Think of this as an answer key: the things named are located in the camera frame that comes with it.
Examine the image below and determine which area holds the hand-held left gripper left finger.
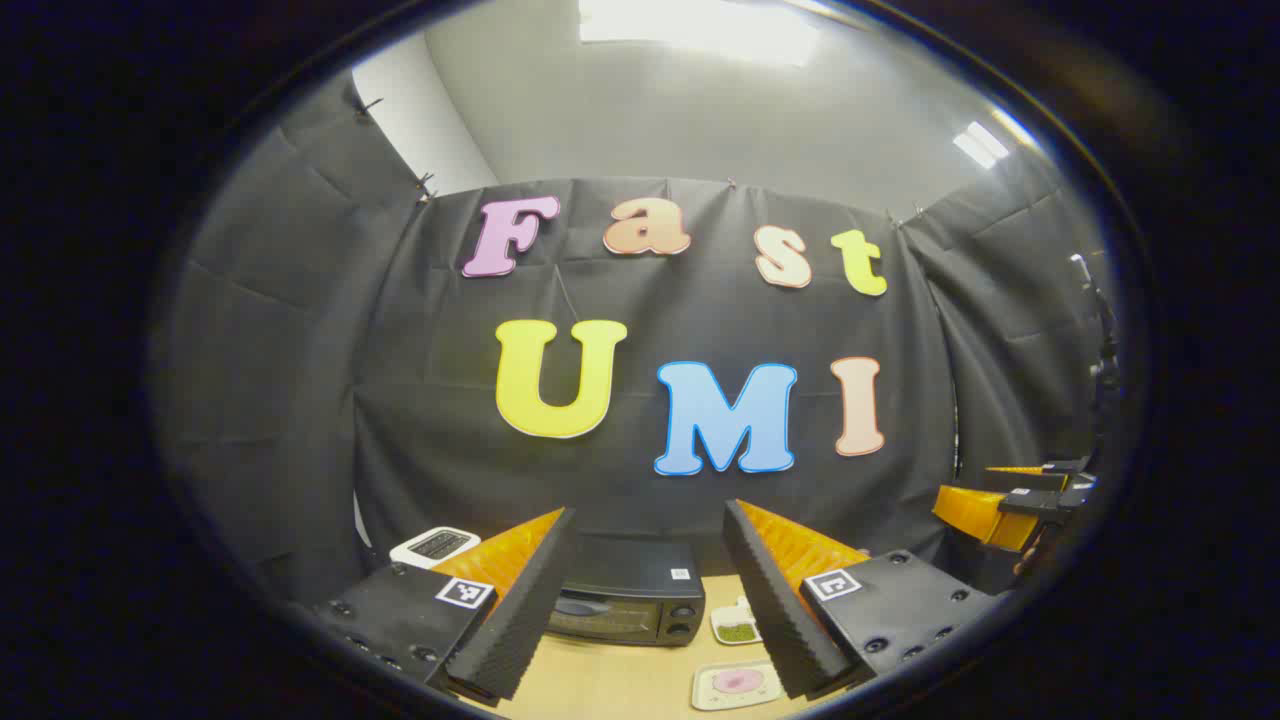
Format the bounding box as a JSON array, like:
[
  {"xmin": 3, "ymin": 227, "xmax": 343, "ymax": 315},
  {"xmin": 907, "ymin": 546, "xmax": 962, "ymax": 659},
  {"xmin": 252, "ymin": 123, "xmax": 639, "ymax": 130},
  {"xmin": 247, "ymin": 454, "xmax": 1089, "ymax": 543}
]
[{"xmin": 300, "ymin": 506, "xmax": 581, "ymax": 703}]

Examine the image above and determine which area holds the white plate with pink food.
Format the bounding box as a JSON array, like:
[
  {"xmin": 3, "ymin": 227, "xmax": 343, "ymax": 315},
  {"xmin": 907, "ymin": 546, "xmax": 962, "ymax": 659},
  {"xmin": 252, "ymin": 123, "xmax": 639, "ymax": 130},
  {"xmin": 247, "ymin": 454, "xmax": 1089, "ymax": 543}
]
[{"xmin": 691, "ymin": 660, "xmax": 785, "ymax": 712}]

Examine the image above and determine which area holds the white divided plate of beans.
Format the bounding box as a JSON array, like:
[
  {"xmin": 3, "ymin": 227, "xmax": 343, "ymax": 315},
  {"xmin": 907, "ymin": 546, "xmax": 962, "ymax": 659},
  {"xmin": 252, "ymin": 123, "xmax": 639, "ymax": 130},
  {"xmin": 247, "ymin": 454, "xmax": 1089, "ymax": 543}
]
[{"xmin": 710, "ymin": 597, "xmax": 763, "ymax": 646}]

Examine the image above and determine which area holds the black electric oven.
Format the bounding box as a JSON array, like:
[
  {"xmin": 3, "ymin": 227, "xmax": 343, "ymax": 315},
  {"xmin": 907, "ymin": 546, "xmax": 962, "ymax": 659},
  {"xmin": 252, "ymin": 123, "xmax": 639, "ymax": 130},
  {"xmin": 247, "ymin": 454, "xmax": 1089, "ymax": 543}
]
[{"xmin": 545, "ymin": 535, "xmax": 707, "ymax": 648}]

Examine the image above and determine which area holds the black backdrop cloth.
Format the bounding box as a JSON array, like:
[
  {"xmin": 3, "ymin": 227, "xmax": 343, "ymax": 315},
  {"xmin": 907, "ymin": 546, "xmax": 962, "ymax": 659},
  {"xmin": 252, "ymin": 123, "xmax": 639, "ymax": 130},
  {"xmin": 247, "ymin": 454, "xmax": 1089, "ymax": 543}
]
[{"xmin": 150, "ymin": 70, "xmax": 1111, "ymax": 611}]

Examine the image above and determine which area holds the white toaster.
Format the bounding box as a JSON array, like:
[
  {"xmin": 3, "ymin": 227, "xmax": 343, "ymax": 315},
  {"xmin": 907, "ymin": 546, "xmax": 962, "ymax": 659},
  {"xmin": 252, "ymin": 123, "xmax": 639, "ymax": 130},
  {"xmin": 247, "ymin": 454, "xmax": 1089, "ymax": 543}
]
[{"xmin": 389, "ymin": 526, "xmax": 482, "ymax": 571}]

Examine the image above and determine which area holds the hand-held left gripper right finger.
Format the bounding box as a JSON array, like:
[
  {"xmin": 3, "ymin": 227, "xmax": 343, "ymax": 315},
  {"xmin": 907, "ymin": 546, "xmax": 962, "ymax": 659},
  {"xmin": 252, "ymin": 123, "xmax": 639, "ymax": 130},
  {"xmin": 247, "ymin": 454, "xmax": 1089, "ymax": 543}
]
[{"xmin": 722, "ymin": 498, "xmax": 1003, "ymax": 701}]

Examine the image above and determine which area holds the dark stand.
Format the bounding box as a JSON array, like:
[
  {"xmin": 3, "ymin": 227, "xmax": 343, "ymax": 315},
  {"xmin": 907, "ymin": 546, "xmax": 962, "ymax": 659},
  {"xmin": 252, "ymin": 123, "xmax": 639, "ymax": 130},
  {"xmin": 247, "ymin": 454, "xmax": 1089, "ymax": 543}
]
[{"xmin": 1068, "ymin": 253, "xmax": 1121, "ymax": 401}]

